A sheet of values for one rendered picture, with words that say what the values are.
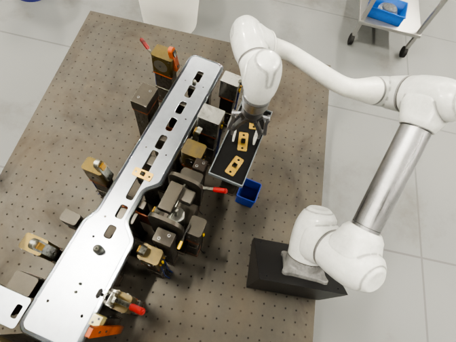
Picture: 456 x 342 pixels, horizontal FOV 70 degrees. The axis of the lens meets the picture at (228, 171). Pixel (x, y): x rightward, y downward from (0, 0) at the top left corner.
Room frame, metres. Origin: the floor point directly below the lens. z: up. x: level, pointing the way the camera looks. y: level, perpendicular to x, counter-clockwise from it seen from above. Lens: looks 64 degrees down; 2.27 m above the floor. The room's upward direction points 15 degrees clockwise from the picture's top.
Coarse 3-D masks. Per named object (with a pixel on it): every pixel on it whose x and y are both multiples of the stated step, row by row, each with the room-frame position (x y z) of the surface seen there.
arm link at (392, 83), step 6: (384, 78) 0.91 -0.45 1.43; (390, 78) 0.91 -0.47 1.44; (396, 78) 0.91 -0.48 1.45; (402, 78) 0.90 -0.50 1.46; (390, 84) 0.89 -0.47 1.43; (396, 84) 0.88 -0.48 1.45; (390, 90) 0.87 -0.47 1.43; (396, 90) 0.86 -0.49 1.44; (384, 96) 0.85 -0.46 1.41; (390, 96) 0.85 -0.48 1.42; (384, 102) 0.85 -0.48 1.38; (390, 102) 0.84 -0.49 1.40; (390, 108) 0.83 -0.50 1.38; (396, 108) 0.82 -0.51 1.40
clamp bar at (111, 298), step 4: (100, 288) 0.03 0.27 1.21; (100, 292) 0.02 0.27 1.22; (108, 292) 0.02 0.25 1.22; (112, 292) 0.03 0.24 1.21; (96, 296) 0.01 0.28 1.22; (104, 296) 0.01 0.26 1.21; (108, 296) 0.01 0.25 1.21; (112, 296) 0.02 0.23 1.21; (116, 296) 0.02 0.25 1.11; (104, 300) 0.00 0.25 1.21; (108, 300) 0.00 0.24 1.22; (112, 300) 0.01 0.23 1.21; (116, 300) 0.01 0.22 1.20; (108, 304) -0.01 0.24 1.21; (112, 304) 0.00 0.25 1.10
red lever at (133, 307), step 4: (120, 300) 0.01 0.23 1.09; (120, 304) 0.00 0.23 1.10; (124, 304) 0.00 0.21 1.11; (128, 304) 0.01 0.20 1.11; (132, 304) 0.01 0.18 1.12; (128, 308) 0.00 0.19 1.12; (132, 308) 0.00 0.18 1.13; (136, 308) 0.00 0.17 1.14; (140, 308) 0.01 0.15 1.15; (144, 308) 0.01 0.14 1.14; (136, 312) -0.01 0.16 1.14; (140, 312) -0.01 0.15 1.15; (144, 312) 0.00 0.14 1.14
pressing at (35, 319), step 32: (192, 64) 1.13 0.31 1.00; (192, 96) 0.94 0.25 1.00; (160, 128) 0.73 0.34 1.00; (192, 128) 0.77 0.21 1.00; (128, 160) 0.54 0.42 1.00; (160, 160) 0.58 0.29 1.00; (128, 192) 0.40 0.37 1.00; (96, 224) 0.25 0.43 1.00; (128, 224) 0.28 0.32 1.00; (64, 256) 0.11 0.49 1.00; (96, 256) 0.13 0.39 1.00; (64, 288) 0.00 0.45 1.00; (96, 288) 0.03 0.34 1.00; (32, 320) -0.11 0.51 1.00; (64, 320) -0.09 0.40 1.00
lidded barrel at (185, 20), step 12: (144, 0) 2.24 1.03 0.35; (156, 0) 2.21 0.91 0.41; (168, 0) 2.22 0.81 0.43; (180, 0) 2.27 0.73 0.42; (192, 0) 2.37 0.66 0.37; (144, 12) 2.27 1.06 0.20; (156, 12) 2.22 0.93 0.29; (168, 12) 2.23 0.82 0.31; (180, 12) 2.28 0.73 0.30; (192, 12) 2.38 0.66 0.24; (156, 24) 2.23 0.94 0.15; (168, 24) 2.23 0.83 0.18; (180, 24) 2.28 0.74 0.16; (192, 24) 2.40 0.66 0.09
